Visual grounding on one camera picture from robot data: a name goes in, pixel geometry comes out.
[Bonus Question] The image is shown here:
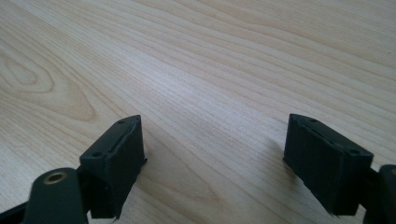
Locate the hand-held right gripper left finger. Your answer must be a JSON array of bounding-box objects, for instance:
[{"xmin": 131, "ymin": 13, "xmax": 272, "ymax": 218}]
[{"xmin": 79, "ymin": 114, "xmax": 148, "ymax": 220}]

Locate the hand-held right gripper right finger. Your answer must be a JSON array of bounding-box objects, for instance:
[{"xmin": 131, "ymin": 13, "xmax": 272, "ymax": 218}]
[{"xmin": 282, "ymin": 113, "xmax": 375, "ymax": 217}]

